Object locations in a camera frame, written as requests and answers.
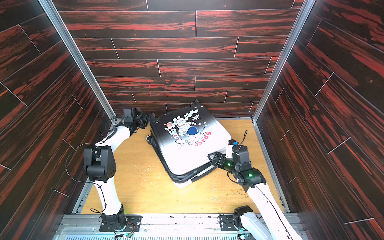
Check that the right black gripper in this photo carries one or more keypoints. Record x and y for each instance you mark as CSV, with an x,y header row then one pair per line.
x,y
218,159

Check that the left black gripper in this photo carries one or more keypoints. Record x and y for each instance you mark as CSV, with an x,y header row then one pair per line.
x,y
145,116

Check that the black white space-print suitcase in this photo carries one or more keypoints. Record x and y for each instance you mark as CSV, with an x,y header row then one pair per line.
x,y
184,138

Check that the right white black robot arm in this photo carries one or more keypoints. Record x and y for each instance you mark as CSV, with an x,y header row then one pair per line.
x,y
276,226

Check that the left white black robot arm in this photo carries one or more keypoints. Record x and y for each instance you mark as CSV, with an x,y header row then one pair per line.
x,y
100,166

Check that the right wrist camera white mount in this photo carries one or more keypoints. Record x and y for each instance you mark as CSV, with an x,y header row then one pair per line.
x,y
232,145

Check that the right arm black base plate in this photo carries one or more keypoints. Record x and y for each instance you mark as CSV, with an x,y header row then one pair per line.
x,y
226,223

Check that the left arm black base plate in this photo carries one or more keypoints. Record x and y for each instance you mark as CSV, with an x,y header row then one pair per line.
x,y
115,223

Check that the front aluminium rail frame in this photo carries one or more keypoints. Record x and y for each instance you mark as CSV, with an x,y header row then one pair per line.
x,y
161,227

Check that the left aluminium corner post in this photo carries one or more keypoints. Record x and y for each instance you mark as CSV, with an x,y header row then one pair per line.
x,y
58,23

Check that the aluminium corner post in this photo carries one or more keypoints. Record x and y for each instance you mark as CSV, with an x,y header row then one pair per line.
x,y
58,23
292,38

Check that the right aluminium corner post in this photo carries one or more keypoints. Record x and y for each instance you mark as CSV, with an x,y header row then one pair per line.
x,y
292,38

